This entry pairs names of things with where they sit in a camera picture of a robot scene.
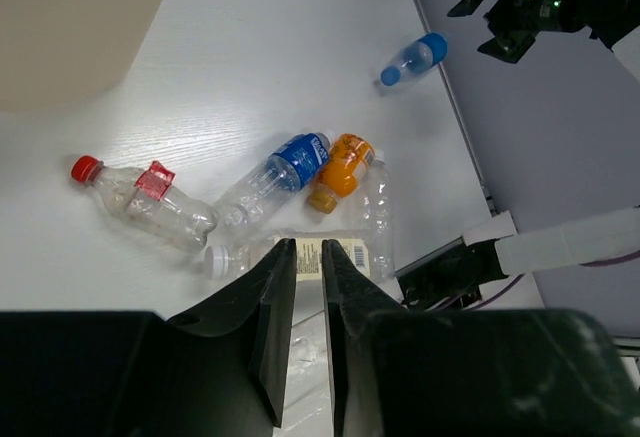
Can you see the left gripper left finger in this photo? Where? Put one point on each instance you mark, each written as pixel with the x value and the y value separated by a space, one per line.
pixel 216 369

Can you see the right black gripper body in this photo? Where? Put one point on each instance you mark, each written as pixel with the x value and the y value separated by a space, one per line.
pixel 607 20

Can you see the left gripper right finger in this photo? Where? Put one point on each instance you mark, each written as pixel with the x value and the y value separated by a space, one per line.
pixel 530 372

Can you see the clear bottle blue cap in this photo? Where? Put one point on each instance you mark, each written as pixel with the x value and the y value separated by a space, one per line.
pixel 414 61

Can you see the clear bottle red cap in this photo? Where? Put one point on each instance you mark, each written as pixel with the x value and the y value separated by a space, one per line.
pixel 147 199

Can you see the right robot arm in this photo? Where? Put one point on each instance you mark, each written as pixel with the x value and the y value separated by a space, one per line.
pixel 601 240

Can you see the beige plastic waste bin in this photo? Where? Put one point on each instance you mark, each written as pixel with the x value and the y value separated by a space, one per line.
pixel 58 51

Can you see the large bottle yellow label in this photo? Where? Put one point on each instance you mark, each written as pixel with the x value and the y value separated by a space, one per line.
pixel 228 262

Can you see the crushed clear bottle white cap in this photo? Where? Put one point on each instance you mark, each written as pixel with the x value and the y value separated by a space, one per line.
pixel 370 211

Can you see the orange juice bottle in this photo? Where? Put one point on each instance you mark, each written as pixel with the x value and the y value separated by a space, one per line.
pixel 349 161

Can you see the clear bottle blue label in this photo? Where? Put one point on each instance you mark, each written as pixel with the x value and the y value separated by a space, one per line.
pixel 256 197

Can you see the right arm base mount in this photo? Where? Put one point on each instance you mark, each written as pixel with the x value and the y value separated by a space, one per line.
pixel 458 271

